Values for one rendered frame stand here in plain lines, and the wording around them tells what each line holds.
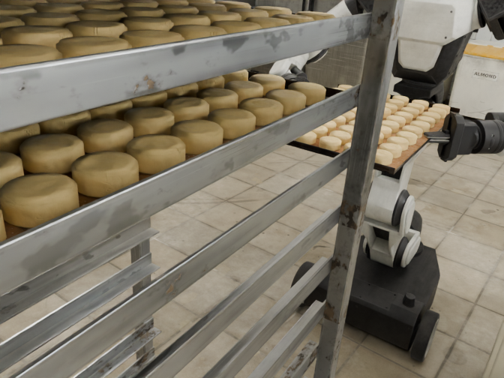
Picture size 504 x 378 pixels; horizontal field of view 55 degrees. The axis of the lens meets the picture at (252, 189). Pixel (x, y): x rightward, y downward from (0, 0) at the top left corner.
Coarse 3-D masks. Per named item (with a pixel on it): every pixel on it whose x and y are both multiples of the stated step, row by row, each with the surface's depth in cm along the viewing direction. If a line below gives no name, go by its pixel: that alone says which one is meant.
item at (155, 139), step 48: (144, 96) 55; (192, 96) 60; (240, 96) 61; (288, 96) 59; (0, 144) 42; (48, 144) 40; (96, 144) 43; (144, 144) 41; (192, 144) 44; (0, 192) 32; (48, 192) 32; (96, 192) 36; (0, 240) 29
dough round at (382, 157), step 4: (376, 152) 105; (380, 152) 105; (384, 152) 106; (388, 152) 106; (376, 156) 104; (380, 156) 103; (384, 156) 104; (388, 156) 104; (392, 156) 104; (376, 160) 104; (380, 160) 103; (384, 160) 103; (388, 160) 104; (384, 164) 104; (388, 164) 104
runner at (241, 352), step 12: (324, 264) 74; (312, 276) 71; (324, 276) 75; (300, 288) 68; (312, 288) 72; (288, 300) 66; (300, 300) 69; (276, 312) 63; (288, 312) 66; (264, 324) 65; (276, 324) 64; (252, 336) 63; (264, 336) 61; (240, 348) 61; (252, 348) 59; (228, 360) 59; (240, 360) 57; (216, 372) 57; (228, 372) 55
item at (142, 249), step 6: (138, 246) 103; (144, 246) 103; (132, 252) 104; (138, 252) 103; (144, 252) 104; (132, 258) 105; (138, 258) 104; (150, 276) 108; (144, 282) 107; (138, 288) 108; (150, 318) 113; (150, 342) 116; (144, 348) 115; (150, 348) 117; (138, 354) 117
